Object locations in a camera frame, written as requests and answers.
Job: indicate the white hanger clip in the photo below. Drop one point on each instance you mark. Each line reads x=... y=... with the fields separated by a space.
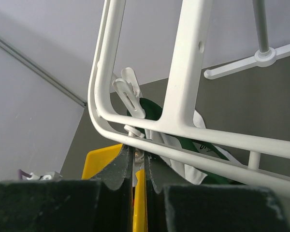
x=129 y=91

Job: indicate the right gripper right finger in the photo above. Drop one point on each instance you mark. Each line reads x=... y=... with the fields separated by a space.
x=175 y=205

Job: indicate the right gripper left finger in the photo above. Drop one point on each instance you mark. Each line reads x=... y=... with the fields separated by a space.
x=100 y=204

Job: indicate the green and white sock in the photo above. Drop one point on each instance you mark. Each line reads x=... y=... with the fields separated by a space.
x=153 y=112

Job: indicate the white clip hanger frame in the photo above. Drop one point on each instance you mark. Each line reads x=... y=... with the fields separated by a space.
x=179 y=103

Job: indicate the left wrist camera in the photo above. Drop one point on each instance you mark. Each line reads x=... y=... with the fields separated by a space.
x=46 y=176

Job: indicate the yellow plastic bin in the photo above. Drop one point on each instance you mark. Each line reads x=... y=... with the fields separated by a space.
x=97 y=159

